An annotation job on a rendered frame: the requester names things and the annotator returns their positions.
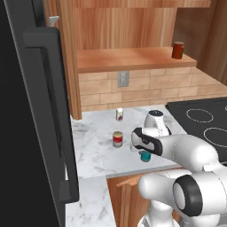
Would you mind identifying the wooden cabinet side panel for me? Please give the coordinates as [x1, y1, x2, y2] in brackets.
[43, 0, 82, 121]

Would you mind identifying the wooden base cabinet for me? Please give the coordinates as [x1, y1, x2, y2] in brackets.
[106, 168, 184, 227]

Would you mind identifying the black hob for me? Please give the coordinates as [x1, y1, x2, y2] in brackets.
[164, 97, 227, 167]

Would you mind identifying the wooden cabinet door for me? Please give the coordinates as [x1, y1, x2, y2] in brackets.
[197, 0, 227, 87]

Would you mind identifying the black fridge handle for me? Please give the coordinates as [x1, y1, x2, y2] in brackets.
[22, 27, 80, 205]

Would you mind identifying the red and green can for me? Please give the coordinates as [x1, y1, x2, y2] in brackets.
[112, 130, 124, 149]

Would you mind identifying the white carton with red label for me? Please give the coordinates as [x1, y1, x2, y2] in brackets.
[115, 107, 124, 121]

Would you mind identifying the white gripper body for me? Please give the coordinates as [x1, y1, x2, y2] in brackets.
[129, 143, 144, 154]

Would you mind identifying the black fridge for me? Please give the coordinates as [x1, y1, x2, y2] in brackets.
[0, 0, 80, 227]

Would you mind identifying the dark red can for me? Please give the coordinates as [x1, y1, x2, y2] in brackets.
[171, 41, 186, 60]

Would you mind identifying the grey fridge hinge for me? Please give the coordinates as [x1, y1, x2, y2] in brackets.
[48, 15, 60, 28]

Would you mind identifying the grey wall outlet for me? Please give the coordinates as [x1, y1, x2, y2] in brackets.
[117, 70, 130, 89]

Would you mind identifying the wooden wall cabinet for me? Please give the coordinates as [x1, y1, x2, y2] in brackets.
[72, 0, 213, 74]

